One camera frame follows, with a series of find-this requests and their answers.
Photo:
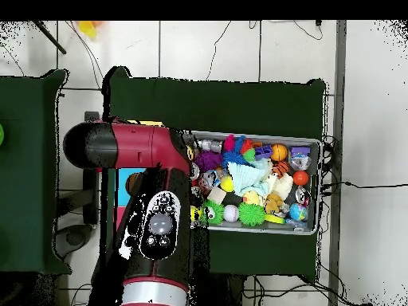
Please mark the purple spiky ball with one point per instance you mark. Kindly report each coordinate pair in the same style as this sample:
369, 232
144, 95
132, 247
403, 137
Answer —
208, 160

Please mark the green round object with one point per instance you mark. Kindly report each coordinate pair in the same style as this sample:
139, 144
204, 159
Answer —
1, 135

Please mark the green spiky toy with eyes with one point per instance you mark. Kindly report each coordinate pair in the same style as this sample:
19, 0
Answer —
216, 214

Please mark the small globe ball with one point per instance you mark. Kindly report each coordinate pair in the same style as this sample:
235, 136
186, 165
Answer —
298, 212

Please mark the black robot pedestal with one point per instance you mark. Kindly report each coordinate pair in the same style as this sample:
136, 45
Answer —
228, 291

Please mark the blue spiky ball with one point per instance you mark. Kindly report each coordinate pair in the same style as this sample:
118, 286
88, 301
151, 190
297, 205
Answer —
232, 156

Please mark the wooden box with three holes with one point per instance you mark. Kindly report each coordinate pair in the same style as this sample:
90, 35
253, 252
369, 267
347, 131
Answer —
122, 188

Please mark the dark green side tablecloth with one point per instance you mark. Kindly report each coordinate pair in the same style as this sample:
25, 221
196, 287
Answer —
28, 223

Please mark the small basketball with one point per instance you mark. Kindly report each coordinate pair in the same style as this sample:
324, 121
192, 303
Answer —
279, 152

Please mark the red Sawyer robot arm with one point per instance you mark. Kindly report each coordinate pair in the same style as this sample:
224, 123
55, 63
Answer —
137, 146

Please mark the black rod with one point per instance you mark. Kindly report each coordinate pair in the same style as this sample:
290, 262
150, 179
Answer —
51, 38

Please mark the orange ball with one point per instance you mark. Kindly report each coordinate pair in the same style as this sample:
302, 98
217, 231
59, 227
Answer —
300, 178

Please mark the grey round base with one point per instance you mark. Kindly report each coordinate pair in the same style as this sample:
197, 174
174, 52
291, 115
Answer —
75, 237

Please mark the brown teddy bear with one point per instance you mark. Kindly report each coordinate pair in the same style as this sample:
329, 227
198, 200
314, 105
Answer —
273, 202

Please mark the white baseball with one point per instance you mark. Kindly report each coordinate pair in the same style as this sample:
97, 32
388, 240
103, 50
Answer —
230, 213

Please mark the light blue knitted cloth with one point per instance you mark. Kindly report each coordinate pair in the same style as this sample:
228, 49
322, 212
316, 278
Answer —
247, 178

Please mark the green spiky ball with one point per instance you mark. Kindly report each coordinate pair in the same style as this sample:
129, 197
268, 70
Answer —
251, 214

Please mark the tiger plush toy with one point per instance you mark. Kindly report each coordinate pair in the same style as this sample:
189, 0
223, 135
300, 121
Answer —
280, 169

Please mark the shallow mesh bin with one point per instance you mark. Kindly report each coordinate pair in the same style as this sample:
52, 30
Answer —
271, 228

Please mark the black upright panel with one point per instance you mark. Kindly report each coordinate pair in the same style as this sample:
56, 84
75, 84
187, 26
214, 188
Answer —
91, 197

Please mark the yellow object on floor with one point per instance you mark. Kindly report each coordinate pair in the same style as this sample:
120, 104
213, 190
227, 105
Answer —
86, 28

